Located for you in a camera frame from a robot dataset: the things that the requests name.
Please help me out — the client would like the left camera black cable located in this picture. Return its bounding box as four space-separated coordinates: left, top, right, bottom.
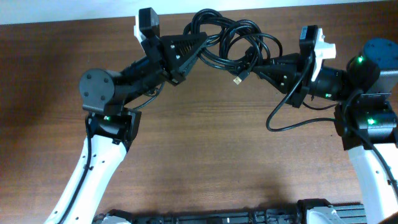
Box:
55 80 167 224

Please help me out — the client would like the right camera black cable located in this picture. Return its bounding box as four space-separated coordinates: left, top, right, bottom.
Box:
266 52 398 194

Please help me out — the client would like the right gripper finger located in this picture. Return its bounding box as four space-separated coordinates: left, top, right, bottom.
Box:
253 64 301 94
267 53 300 65

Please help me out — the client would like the camera black cable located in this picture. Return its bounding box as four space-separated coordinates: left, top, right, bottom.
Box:
266 52 398 194
55 80 167 224

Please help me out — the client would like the black USB cable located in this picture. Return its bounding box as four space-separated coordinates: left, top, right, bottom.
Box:
183 8 284 85

